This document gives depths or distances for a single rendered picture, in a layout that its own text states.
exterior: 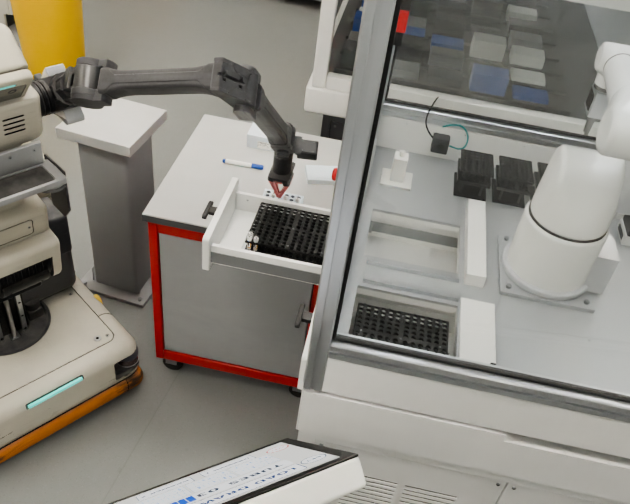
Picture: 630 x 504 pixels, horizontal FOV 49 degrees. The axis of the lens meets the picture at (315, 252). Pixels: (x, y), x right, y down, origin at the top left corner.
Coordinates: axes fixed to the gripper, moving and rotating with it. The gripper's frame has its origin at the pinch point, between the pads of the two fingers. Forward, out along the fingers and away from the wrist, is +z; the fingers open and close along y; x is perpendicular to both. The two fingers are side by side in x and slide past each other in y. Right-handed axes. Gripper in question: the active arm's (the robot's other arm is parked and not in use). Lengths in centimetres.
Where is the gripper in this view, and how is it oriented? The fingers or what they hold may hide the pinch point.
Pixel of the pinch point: (279, 194)
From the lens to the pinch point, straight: 211.6
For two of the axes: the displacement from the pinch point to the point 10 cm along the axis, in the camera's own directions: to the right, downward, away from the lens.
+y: 1.8, -6.3, 7.5
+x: -9.8, -2.0, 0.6
